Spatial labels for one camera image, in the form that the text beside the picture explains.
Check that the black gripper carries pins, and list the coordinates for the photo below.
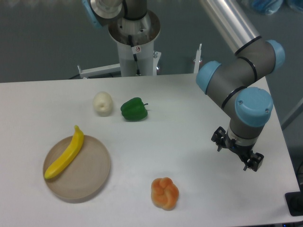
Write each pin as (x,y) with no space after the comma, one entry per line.
(252,160)

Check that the yellow toy banana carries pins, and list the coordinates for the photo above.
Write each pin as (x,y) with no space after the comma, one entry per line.
(67,156)

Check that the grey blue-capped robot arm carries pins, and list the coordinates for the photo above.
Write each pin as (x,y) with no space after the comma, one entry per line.
(230,87)

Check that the beige round plate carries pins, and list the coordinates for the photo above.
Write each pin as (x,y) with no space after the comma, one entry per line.
(85,176)

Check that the black device at table edge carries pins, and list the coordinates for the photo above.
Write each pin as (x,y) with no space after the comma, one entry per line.
(294,202)

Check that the orange knotted bread roll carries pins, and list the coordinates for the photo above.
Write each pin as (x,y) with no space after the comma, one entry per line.
(164,193)

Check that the green toy bell pepper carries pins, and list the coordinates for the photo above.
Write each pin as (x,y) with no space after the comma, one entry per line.
(134,109)

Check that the white toy garlic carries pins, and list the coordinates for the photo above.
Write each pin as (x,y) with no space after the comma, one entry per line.
(103,103)

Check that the blue plastic bag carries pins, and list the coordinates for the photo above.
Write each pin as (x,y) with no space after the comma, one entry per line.
(266,7)

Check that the white horizontal mounting bar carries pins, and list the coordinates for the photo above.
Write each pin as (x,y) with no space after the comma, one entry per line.
(98,71)

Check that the white metal bracket post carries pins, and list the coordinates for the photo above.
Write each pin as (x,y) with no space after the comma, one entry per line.
(197,59)

